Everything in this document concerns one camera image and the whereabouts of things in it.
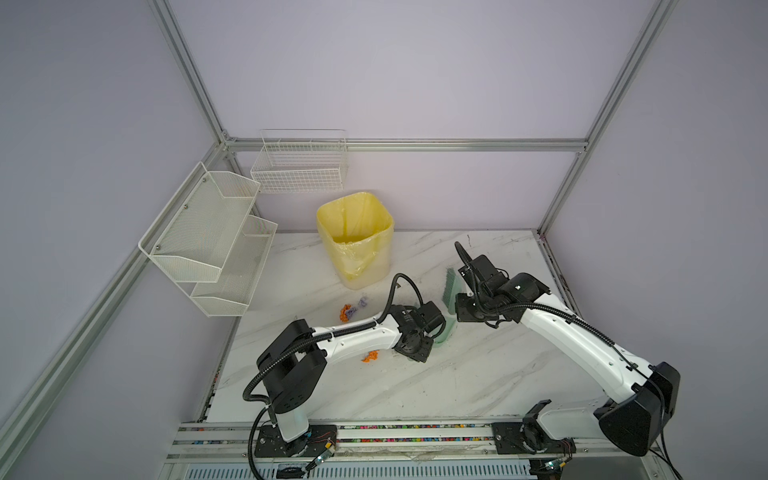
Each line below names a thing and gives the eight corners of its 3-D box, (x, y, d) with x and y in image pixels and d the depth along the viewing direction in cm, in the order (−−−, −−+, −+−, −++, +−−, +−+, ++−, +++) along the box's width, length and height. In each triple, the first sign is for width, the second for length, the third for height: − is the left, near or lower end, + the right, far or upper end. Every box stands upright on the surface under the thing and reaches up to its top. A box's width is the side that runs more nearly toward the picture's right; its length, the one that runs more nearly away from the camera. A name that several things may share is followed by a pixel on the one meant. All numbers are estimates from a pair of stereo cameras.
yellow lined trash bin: (346, 305, 100) (334, 257, 81) (328, 254, 115) (315, 203, 95) (402, 286, 105) (404, 236, 86) (378, 239, 120) (375, 188, 100)
